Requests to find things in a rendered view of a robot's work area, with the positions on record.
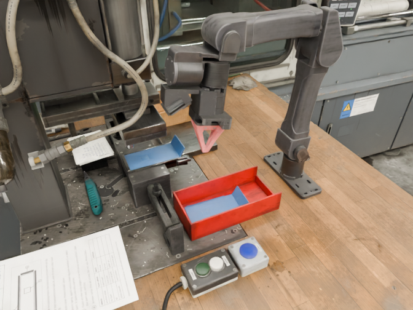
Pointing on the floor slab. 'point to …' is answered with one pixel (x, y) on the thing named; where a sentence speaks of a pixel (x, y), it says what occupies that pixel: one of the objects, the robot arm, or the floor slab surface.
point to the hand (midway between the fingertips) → (205, 148)
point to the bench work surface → (300, 225)
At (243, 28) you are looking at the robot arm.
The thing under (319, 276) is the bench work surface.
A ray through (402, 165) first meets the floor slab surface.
